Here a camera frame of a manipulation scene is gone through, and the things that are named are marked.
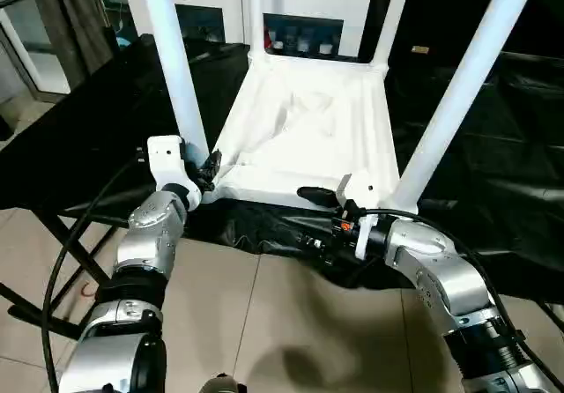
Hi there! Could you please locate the black work mat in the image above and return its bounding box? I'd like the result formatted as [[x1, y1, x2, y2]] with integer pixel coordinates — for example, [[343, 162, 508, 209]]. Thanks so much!
[[0, 36, 564, 281]]

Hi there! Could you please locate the grey sheer curtain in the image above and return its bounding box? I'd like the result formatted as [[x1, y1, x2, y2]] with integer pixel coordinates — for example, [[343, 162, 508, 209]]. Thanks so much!
[[31, 0, 117, 70]]

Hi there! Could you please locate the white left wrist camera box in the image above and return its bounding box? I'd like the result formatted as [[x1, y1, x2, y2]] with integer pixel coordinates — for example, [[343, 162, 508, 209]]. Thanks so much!
[[145, 135, 205, 211]]

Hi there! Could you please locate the red cable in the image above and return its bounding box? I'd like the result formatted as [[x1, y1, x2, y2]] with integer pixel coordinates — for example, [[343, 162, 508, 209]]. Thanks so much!
[[78, 274, 105, 304]]

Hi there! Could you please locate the black stand frame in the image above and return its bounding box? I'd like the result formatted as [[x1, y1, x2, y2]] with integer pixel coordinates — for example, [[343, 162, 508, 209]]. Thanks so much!
[[0, 206, 120, 341]]

